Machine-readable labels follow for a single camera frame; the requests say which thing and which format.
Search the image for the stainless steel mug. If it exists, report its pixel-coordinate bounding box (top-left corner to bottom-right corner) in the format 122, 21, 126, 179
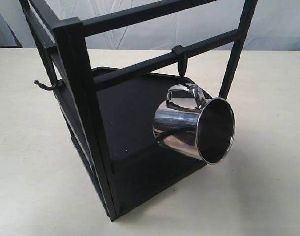
153, 83, 235, 165

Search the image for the black front hook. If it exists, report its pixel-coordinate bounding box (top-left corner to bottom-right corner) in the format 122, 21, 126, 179
172, 45, 188, 79

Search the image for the black side hook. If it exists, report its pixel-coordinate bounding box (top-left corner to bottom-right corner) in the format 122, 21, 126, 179
33, 45, 64, 90

